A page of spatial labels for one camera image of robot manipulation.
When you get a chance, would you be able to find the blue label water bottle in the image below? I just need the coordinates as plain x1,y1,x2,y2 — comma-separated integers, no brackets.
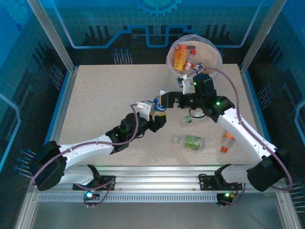
152,89,168,113

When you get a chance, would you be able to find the red label cola bottle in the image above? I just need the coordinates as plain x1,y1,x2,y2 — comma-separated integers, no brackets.
184,48,197,72

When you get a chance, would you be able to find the orange juice bottle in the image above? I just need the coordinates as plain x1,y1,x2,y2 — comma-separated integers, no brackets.
173,44,189,72

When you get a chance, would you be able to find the white plastic bin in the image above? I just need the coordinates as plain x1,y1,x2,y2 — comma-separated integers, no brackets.
166,34,224,81

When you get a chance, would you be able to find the pale green label clear bottle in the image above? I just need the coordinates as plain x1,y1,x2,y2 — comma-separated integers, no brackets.
181,111,206,125

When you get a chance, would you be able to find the green label plastic bottle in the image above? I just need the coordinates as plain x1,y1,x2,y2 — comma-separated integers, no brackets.
173,135,206,151

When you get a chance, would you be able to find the orange label bottle orange cap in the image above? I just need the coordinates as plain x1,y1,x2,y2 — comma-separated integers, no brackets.
220,130,236,153

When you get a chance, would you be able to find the perforated metal strip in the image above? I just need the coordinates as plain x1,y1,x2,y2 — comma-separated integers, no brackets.
38,193,278,203

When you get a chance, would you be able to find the small LED controller board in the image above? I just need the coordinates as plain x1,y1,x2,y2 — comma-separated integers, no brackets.
82,189,101,200
216,191,235,201

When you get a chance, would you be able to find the grey metal shelf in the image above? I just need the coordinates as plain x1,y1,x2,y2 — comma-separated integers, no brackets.
30,202,286,229

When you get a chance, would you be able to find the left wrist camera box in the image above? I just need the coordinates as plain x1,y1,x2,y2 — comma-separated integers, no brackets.
135,100,154,121

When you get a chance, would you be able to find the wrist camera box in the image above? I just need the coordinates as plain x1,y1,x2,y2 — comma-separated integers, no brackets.
135,100,154,121
176,74,193,95

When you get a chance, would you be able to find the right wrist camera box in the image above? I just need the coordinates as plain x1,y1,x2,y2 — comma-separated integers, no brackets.
176,74,193,95

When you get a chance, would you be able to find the blue edged aluminium side rail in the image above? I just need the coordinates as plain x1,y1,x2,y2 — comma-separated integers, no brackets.
239,66,283,174
39,66,79,174

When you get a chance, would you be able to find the aluminium rail beam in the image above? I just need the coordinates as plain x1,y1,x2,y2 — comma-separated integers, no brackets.
30,166,285,191

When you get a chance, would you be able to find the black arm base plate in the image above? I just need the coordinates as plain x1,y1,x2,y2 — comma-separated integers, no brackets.
72,175,116,191
198,173,244,191

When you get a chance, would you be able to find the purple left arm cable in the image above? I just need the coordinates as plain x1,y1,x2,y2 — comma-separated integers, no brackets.
30,104,141,208

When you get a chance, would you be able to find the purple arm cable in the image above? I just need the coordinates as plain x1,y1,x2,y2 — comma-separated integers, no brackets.
187,68,294,208
30,104,141,208

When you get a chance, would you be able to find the aluminium corner post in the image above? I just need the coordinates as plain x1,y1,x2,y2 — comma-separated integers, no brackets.
239,0,287,73
26,0,79,73

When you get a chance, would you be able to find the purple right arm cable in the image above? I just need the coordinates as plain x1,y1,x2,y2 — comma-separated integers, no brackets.
187,68,294,208

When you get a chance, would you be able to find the aluminium frame leg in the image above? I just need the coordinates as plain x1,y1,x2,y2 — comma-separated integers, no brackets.
276,192,301,229
14,190,40,229

